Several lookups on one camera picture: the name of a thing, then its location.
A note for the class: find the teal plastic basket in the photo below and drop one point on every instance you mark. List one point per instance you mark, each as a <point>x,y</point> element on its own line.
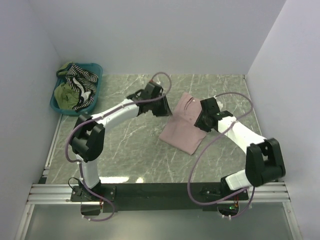
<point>93,67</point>

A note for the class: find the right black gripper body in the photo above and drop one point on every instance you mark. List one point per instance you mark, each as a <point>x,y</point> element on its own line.
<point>201,122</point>

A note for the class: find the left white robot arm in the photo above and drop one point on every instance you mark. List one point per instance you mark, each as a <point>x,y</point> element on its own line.
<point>87,138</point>

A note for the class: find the black base beam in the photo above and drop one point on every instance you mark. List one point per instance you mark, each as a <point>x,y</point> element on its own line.
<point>148,196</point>

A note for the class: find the aluminium rail frame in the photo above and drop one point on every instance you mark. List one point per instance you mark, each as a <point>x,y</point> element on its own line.
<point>134,154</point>

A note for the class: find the black white striped tank top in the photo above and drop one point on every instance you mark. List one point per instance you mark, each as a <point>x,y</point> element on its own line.
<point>85,83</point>

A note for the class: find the pink tank top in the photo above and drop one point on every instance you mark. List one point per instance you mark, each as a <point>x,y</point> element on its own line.
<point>180,131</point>

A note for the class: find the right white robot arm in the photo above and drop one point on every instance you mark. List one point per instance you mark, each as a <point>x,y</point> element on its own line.
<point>263,157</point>

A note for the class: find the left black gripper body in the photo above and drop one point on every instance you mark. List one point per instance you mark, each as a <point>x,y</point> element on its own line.
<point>159,108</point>

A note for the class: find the green tank top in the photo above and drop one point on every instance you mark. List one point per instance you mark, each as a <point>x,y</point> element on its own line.
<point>65,96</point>

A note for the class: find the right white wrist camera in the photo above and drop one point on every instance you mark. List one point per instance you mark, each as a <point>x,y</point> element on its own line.
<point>220,104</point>

